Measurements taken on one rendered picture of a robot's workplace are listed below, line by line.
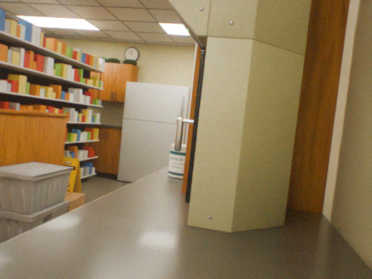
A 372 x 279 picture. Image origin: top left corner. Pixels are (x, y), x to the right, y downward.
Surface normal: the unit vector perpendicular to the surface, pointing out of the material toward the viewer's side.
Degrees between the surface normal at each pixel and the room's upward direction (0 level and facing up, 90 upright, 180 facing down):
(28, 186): 96
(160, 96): 90
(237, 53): 90
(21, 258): 0
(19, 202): 96
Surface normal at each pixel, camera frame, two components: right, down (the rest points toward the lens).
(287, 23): 0.56, 0.11
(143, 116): -0.18, 0.04
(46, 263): 0.11, -0.99
